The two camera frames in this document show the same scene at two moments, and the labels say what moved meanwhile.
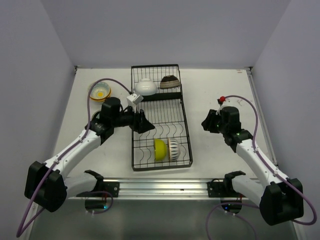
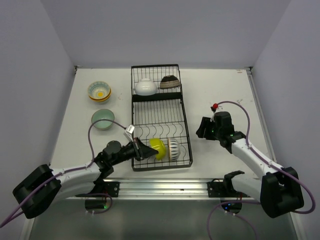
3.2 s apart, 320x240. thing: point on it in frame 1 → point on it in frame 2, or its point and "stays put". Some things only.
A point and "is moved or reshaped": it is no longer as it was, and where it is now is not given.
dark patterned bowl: (169, 81) stays put
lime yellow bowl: (160, 149) is moved or reshaped
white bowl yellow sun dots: (100, 90) stays put
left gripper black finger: (142, 124) → (141, 150)
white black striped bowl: (174, 148) stays put
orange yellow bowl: (100, 100) stays put
